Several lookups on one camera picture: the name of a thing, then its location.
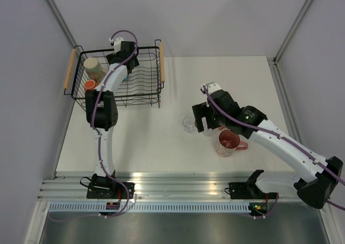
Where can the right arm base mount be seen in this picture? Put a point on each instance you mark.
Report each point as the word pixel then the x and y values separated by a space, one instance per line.
pixel 248 190

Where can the white slotted cable duct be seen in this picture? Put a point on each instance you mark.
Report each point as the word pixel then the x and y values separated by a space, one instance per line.
pixel 189 207

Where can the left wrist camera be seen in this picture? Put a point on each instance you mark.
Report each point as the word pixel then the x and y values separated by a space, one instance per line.
pixel 116 43

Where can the cream patterned mug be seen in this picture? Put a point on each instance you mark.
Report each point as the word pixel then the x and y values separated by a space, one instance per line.
pixel 94 69

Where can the black wire dish rack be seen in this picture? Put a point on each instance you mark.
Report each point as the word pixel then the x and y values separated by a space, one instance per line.
pixel 144 85

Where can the faceted clear glass cup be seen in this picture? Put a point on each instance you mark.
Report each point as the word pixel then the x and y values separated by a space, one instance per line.
pixel 208 132

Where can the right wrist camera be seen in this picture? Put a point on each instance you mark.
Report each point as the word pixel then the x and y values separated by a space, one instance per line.
pixel 210 87

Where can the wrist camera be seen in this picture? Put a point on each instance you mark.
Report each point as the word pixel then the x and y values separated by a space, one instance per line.
pixel 116 43
pixel 210 87

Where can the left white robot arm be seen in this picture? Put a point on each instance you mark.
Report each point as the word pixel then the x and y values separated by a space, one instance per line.
pixel 101 109

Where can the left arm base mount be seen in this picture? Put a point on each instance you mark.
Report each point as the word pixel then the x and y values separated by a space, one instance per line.
pixel 99 187

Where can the wooden rack handle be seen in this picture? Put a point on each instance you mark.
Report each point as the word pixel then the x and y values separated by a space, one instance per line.
pixel 69 69
pixel 162 67

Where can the aluminium frame rail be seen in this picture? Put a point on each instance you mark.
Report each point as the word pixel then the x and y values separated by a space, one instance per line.
pixel 61 22

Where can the right wooden rack handle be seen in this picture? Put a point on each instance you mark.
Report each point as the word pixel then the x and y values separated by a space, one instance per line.
pixel 162 67

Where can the small clear glass cup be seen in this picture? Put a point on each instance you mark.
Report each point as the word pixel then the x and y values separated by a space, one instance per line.
pixel 188 124

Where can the orange mug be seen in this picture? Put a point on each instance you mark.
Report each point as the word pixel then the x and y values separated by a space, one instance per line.
pixel 90 85

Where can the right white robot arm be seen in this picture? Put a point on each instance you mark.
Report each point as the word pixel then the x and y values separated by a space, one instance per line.
pixel 318 175

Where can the left wooden rack handle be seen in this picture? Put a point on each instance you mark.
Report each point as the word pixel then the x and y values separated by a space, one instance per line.
pixel 69 69

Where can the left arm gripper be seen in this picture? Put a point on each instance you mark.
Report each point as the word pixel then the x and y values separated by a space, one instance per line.
pixel 110 57

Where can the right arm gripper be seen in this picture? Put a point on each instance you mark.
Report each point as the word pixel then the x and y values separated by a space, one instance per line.
pixel 201 110

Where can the pink patterned ceramic mug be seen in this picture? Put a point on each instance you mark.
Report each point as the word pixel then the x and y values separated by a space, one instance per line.
pixel 229 142

